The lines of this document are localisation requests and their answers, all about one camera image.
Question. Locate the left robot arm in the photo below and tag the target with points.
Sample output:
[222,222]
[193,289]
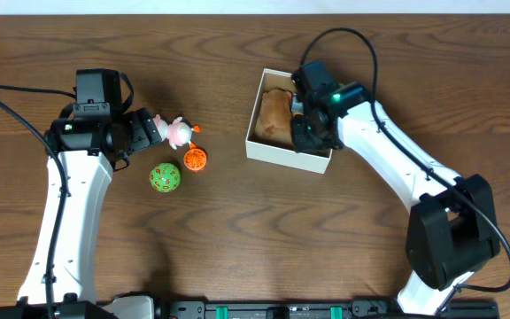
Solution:
[60,282]

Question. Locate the orange round toy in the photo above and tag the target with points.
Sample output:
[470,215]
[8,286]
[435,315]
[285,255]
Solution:
[195,158]

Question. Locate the white cardboard box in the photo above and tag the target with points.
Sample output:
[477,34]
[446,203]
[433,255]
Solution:
[257,149]

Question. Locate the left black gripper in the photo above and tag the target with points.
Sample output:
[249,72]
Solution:
[147,128]

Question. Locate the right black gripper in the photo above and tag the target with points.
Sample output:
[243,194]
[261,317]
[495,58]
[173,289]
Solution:
[304,134]

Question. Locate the green polyhedral dice ball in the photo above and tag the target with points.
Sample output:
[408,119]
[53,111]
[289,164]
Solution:
[165,177]

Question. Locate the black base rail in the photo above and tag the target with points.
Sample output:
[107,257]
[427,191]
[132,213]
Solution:
[338,310]

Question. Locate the brown plush toy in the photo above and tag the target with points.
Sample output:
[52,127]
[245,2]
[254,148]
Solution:
[273,122]

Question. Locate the pink white pig toy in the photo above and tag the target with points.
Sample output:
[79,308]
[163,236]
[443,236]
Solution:
[177,133]

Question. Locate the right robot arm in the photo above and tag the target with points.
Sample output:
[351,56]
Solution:
[452,230]

